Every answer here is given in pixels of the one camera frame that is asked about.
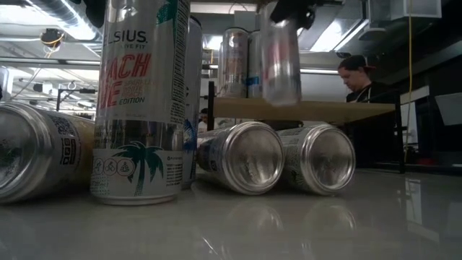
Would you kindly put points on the Celsius Arctic Vibe can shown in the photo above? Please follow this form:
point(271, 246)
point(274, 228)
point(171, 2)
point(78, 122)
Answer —
point(254, 57)

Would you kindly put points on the Celsius Peach Vibe can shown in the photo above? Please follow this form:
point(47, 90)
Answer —
point(140, 108)
point(281, 65)

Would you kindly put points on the Celsius Tropical Vibe can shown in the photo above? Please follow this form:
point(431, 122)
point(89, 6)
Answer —
point(234, 65)
point(249, 159)

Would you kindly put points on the silver Celsius beverage can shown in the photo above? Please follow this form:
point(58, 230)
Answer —
point(321, 159)
point(36, 151)
point(195, 90)

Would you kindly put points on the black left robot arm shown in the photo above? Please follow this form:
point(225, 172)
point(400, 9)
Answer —
point(95, 12)

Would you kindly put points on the wooden shelf black metal legs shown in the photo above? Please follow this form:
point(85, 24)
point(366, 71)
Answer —
point(325, 110)

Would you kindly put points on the long linear light fixture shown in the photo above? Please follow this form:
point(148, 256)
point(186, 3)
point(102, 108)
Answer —
point(317, 71)
point(54, 62)

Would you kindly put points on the person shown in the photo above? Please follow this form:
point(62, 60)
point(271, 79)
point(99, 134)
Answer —
point(355, 77)
point(203, 124)

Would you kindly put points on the white box-shaped unit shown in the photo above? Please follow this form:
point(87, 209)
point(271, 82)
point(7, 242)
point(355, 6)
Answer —
point(415, 9)

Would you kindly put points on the black desk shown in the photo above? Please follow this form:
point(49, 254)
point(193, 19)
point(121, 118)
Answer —
point(426, 68)

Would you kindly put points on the grey panel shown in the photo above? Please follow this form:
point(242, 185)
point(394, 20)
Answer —
point(451, 108)

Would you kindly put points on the white glossy table mat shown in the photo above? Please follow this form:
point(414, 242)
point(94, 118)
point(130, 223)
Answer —
point(231, 224)

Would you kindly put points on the round black device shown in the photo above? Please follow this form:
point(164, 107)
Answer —
point(52, 37)

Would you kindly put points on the black metal stand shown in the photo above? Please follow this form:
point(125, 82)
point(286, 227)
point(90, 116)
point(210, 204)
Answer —
point(59, 97)

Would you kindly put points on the silver ventilation duct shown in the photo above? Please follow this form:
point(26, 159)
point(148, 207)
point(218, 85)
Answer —
point(68, 14)

